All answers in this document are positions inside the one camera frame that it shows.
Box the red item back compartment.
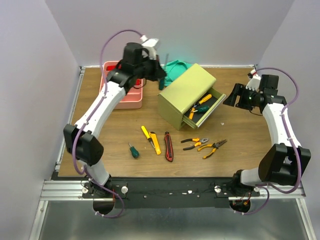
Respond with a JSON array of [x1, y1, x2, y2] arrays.
[[106, 65, 116, 71]]

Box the yellow utility knife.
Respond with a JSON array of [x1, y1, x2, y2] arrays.
[[149, 131, 161, 155]]

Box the combination pliers orange handles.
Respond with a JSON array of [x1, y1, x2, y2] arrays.
[[180, 138, 209, 151]]

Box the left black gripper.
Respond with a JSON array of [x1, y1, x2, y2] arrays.
[[133, 53, 166, 82]]

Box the yellow tester screwdriver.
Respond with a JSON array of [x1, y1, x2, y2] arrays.
[[141, 125, 155, 148]]

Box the olive green drawer cabinet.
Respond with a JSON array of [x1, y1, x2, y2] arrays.
[[157, 63, 226, 131]]

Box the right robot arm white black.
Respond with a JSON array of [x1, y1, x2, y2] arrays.
[[223, 70, 311, 196]]

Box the red black utility knife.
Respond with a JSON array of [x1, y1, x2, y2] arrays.
[[164, 131, 174, 162]]

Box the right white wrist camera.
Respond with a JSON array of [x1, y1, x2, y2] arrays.
[[245, 69, 261, 91]]

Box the green stubby screwdriver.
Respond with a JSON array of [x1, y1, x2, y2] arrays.
[[128, 143, 140, 159], [194, 105, 210, 114]]

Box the pink compartment tray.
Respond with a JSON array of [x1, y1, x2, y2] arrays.
[[103, 60, 145, 110]]

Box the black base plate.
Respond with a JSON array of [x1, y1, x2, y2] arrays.
[[81, 177, 259, 209]]

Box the needle nose pliers orange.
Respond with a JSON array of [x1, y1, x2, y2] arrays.
[[197, 139, 228, 159]]

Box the long green screwdriver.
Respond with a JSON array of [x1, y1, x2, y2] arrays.
[[158, 53, 170, 91]]

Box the green cloth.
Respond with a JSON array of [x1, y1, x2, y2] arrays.
[[164, 60, 193, 87]]

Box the aluminium rail frame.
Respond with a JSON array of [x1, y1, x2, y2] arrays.
[[30, 66, 317, 240]]

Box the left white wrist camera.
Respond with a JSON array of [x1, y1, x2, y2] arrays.
[[139, 35, 160, 60]]

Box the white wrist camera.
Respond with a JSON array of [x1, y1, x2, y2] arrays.
[[245, 69, 261, 91], [139, 35, 160, 60]]

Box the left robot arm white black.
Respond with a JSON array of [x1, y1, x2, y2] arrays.
[[63, 38, 166, 198]]

